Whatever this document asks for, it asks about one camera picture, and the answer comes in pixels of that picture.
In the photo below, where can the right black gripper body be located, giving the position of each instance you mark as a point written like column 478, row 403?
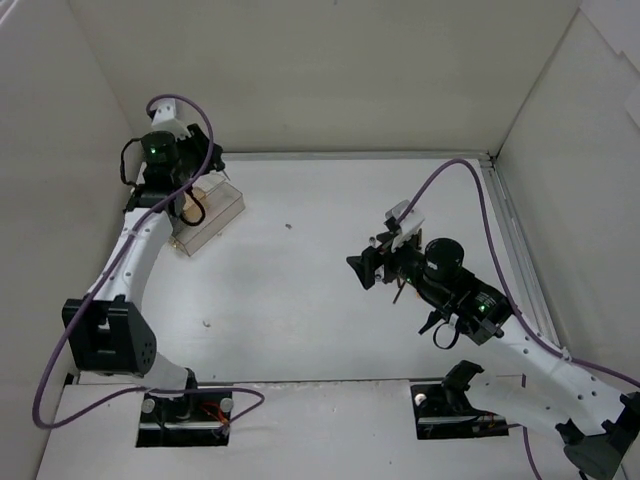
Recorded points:
column 377, row 262

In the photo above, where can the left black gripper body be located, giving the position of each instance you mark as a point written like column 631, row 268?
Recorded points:
column 201, row 148

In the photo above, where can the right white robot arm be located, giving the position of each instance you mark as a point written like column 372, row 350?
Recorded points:
column 595, row 422

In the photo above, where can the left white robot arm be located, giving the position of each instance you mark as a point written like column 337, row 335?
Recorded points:
column 108, row 333

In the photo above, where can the long brown hex key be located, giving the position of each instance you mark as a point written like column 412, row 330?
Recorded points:
column 400, row 285

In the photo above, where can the clear plastic organizer box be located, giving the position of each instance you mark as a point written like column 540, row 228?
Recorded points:
column 222, row 203

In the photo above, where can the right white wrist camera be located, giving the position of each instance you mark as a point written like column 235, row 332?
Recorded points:
column 403, row 223

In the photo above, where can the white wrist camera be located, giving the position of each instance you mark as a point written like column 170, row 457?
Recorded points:
column 166, row 118
column 403, row 223

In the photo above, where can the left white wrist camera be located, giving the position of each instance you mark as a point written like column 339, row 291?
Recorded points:
column 166, row 118

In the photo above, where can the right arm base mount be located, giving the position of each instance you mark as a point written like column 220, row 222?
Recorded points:
column 440, row 415

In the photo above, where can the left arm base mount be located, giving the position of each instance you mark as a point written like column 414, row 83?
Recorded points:
column 201, row 420

